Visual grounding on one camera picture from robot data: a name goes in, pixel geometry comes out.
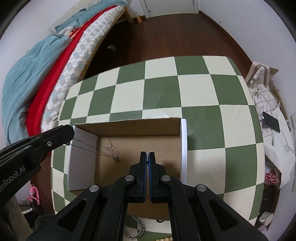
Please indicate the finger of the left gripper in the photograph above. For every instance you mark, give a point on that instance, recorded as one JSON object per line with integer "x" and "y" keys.
{"x": 35, "y": 149}

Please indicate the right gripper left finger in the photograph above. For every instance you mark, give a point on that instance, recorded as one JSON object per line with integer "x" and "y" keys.
{"x": 98, "y": 213}

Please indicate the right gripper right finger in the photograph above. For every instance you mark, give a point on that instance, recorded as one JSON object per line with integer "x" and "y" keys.
{"x": 196, "y": 213}

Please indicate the pink slipper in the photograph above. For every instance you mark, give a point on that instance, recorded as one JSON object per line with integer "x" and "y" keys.
{"x": 34, "y": 195}

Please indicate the red bed sheet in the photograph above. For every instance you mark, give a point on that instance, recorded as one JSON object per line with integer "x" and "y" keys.
{"x": 37, "y": 106}

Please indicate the white cardboard box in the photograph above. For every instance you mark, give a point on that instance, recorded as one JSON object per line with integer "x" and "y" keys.
{"x": 100, "y": 153}

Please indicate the white mug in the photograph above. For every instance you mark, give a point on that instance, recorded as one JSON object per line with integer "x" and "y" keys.
{"x": 266, "y": 218}

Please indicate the green white checkered tablecloth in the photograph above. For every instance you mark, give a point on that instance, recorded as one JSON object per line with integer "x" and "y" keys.
{"x": 211, "y": 95}

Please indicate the teal blue blanket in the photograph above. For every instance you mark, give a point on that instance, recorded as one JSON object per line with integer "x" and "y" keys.
{"x": 26, "y": 75}

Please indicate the white plastic shopping bag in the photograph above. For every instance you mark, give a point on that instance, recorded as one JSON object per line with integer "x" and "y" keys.
{"x": 272, "y": 177}

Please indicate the checkered grey white quilt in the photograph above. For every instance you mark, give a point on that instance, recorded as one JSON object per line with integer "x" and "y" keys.
{"x": 78, "y": 63}

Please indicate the black smartphone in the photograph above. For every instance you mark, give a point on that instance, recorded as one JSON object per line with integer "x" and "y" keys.
{"x": 270, "y": 122}

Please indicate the white patterned tote bag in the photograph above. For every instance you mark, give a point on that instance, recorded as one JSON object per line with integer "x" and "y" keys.
{"x": 258, "y": 81}

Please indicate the small orange bottle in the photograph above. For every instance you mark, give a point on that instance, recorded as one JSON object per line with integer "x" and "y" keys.
{"x": 139, "y": 19}

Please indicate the white door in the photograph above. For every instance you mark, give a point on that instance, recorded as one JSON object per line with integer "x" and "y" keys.
{"x": 170, "y": 7}

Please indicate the white wall socket row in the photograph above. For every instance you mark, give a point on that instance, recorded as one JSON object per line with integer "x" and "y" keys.
{"x": 293, "y": 121}

